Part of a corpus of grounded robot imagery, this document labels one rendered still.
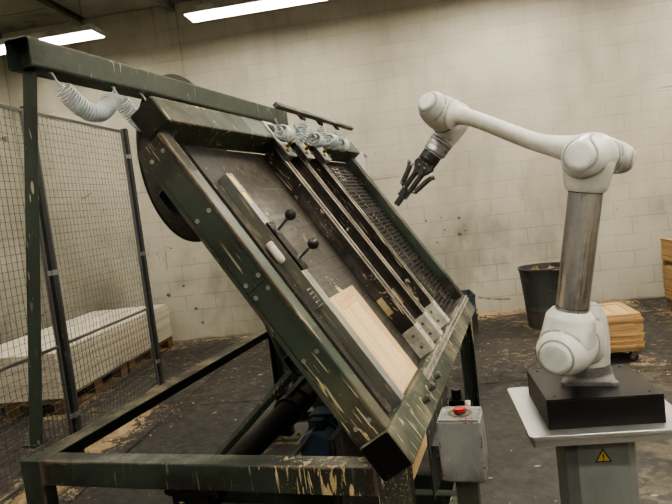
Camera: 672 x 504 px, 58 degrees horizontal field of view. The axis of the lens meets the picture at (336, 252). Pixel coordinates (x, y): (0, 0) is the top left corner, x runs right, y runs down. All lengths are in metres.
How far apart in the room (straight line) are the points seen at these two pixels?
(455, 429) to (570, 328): 0.51
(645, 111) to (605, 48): 0.86
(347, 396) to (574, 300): 0.76
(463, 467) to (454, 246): 5.95
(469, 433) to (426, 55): 6.38
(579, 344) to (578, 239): 0.32
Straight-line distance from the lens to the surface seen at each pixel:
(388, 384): 2.01
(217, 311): 8.13
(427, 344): 2.53
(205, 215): 1.86
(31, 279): 2.30
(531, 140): 2.20
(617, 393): 2.19
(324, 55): 7.84
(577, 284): 2.01
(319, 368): 1.79
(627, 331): 5.45
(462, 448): 1.77
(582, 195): 1.98
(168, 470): 2.15
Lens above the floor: 1.55
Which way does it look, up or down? 4 degrees down
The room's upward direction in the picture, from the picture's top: 7 degrees counter-clockwise
